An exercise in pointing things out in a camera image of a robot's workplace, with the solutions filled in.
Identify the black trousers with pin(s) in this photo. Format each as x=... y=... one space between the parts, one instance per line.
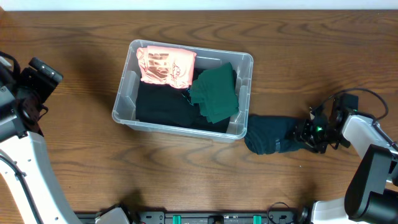
x=201 y=122

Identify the pink printed shirt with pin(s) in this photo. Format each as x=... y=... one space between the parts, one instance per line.
x=166 y=66

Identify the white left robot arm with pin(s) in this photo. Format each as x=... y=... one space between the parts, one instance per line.
x=25 y=165

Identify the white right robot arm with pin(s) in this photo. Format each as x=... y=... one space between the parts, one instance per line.
x=367 y=200

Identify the dark teal garment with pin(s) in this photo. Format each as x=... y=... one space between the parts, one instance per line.
x=271 y=134

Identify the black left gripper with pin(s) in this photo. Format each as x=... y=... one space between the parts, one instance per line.
x=32 y=81

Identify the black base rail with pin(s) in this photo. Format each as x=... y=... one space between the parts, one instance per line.
x=277 y=216

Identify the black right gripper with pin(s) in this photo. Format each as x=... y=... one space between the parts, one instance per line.
x=301 y=134

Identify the clear plastic storage bin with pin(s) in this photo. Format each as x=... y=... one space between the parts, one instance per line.
x=124 y=110

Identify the green garment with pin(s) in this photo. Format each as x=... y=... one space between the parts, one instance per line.
x=214 y=92

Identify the black garment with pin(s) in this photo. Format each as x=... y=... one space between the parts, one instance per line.
x=163 y=104

